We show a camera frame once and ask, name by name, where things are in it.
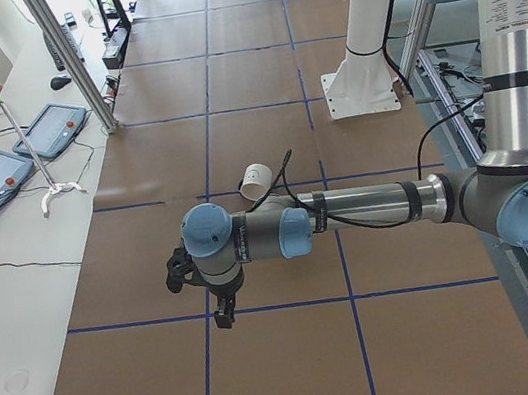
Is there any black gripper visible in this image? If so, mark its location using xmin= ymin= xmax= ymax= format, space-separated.
xmin=203 ymin=266 xmax=245 ymax=330

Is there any black keyboard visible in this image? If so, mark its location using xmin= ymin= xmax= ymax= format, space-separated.
xmin=41 ymin=19 xmax=87 ymax=74

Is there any aluminium frame post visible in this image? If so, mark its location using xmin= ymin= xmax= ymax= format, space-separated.
xmin=22 ymin=0 xmax=119 ymax=134

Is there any white smiley mug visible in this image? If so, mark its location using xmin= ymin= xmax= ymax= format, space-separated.
xmin=239 ymin=163 xmax=273 ymax=201

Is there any brown paper table cover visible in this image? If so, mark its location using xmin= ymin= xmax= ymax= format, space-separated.
xmin=55 ymin=0 xmax=528 ymax=395

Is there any black computer mouse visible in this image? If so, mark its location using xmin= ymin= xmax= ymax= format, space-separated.
xmin=49 ymin=74 xmax=72 ymax=91

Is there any white reacher grabber tool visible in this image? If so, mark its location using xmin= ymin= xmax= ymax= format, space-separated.
xmin=0 ymin=96 xmax=88 ymax=219

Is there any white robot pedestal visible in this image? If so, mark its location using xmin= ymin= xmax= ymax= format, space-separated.
xmin=320 ymin=0 xmax=401 ymax=120

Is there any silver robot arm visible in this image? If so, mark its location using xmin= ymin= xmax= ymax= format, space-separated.
xmin=181 ymin=0 xmax=528 ymax=329

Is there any far blue teach pendant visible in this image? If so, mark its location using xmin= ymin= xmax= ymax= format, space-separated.
xmin=24 ymin=103 xmax=87 ymax=159

